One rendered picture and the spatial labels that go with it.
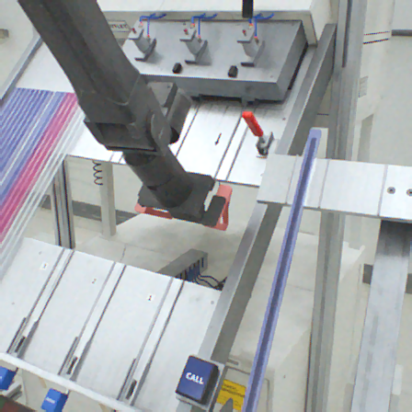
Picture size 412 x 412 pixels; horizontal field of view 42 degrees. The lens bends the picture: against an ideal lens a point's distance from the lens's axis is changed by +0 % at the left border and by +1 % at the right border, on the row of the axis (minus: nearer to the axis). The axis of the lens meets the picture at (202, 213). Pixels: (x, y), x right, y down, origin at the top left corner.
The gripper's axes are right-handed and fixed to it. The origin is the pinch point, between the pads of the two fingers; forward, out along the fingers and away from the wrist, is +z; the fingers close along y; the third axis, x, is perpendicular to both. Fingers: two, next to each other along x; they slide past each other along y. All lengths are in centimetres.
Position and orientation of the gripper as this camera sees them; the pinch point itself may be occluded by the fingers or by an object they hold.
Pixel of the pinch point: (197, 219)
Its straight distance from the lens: 83.5
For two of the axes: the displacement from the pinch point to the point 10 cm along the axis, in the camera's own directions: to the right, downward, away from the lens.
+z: 3.4, 4.7, 8.1
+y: -8.7, -1.8, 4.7
